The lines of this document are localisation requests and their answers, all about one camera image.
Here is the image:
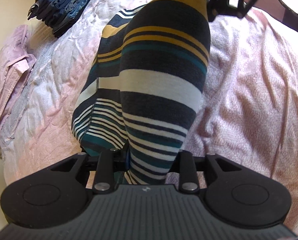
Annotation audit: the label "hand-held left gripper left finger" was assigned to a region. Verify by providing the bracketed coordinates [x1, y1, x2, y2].
[39, 149, 131, 195]

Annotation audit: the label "pink folded shirt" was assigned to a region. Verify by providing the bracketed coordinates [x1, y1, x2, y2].
[0, 24, 37, 141]

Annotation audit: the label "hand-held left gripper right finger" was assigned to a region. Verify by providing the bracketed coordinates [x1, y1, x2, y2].
[168, 151, 251, 194]

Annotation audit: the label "striped navy yellow shirt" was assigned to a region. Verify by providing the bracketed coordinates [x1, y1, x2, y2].
[71, 0, 219, 186]

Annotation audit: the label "folded blue denim jeans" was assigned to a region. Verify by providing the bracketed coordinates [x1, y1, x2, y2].
[45, 0, 101, 39]

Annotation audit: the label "bed with pink blanket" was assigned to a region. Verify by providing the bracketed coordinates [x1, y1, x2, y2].
[0, 0, 298, 232]

